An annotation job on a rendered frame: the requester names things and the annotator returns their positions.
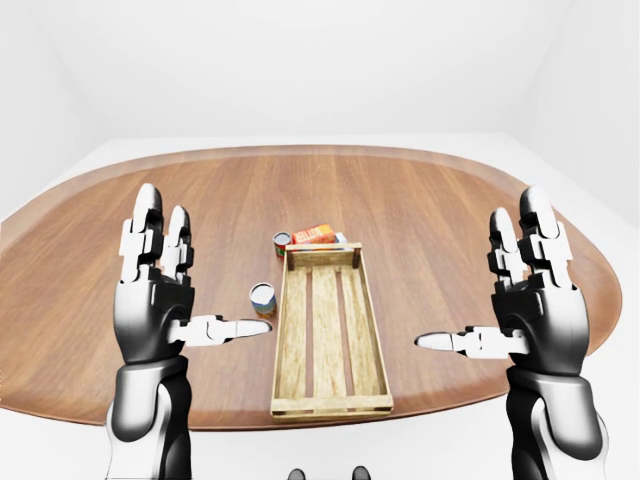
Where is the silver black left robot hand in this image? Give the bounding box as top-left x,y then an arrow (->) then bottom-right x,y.
112,182 -> 274,366

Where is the wooden slat tray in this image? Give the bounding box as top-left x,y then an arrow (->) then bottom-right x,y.
270,242 -> 395,420

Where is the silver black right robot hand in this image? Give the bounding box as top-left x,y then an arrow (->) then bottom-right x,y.
414,185 -> 591,378

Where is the orange red printed box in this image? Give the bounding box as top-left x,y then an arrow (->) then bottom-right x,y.
291,223 -> 338,246

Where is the blue orange soup tin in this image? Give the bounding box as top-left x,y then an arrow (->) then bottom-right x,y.
249,282 -> 278,319

